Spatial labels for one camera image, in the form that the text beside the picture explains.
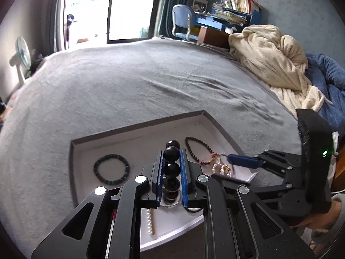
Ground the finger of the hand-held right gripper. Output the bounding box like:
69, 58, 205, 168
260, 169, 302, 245
227, 150, 304, 174
211, 173, 291, 195

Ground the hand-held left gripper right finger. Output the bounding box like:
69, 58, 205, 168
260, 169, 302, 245
179, 148, 316, 259

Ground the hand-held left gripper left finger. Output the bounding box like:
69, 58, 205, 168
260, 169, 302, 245
31, 149, 165, 259

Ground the large black bead bracelet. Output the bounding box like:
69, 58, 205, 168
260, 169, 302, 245
161, 139, 181, 206

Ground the white pearl bracelet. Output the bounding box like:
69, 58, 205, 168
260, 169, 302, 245
211, 163, 233, 178

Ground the grey shallow cardboard tray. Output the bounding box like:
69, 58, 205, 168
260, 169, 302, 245
69, 110, 258, 253

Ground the white pearl necklace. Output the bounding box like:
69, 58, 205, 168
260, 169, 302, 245
145, 208, 156, 236

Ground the blue duvet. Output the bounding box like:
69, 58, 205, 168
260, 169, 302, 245
305, 53, 345, 130

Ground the cream fleece blanket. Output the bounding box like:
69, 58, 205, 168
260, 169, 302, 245
228, 24, 334, 120

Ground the brown wooden cabinet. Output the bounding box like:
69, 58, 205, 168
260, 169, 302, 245
197, 26, 230, 49

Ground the blue desk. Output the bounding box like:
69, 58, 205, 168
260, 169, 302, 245
195, 8, 262, 33

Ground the pile of papers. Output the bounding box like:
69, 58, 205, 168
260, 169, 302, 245
211, 3, 249, 25

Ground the blue desk chair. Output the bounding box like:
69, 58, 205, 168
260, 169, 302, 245
171, 4, 201, 42

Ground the row of upright books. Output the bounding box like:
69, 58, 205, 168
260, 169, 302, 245
217, 0, 262, 14

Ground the white small shelf rack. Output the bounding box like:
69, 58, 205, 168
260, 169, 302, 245
191, 0, 208, 13

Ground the teal curtain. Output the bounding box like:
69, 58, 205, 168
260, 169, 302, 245
155, 0, 209, 40

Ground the bright window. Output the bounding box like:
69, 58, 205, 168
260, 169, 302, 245
63, 0, 158, 45

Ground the white standing fan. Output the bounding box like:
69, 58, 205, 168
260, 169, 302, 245
9, 36, 32, 85

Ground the dark curtain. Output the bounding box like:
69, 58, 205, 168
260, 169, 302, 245
47, 0, 68, 53

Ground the brown bead bracelet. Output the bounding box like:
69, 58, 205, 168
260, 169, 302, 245
184, 136, 224, 166

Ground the dark green bead bracelet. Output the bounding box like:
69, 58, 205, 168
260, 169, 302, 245
93, 153, 130, 186

